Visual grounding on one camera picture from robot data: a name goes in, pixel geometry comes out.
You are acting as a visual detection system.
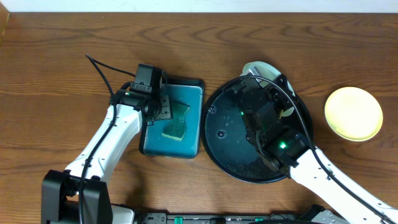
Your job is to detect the yellow plate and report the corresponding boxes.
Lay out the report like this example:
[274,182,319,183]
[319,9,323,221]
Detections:
[324,86,383,142]

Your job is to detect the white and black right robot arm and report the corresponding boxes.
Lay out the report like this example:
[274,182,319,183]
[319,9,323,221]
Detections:
[226,83,397,223]

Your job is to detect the round black tray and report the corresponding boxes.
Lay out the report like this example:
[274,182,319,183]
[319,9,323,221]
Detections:
[200,75,313,184]

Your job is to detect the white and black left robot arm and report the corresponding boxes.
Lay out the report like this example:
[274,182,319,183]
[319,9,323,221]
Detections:
[41,90,172,223]

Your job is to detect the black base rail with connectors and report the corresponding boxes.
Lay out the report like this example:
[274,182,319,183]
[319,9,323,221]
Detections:
[136,205,343,224]

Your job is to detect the light green plate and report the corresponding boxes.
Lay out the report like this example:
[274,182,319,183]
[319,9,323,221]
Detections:
[240,61,296,117]

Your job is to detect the black rectangular tray with blue water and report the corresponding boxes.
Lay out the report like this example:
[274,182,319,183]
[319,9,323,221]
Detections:
[139,78,205,159]

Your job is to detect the green and yellow sponge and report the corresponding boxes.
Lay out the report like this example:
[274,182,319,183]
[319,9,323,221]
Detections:
[162,101,190,141]

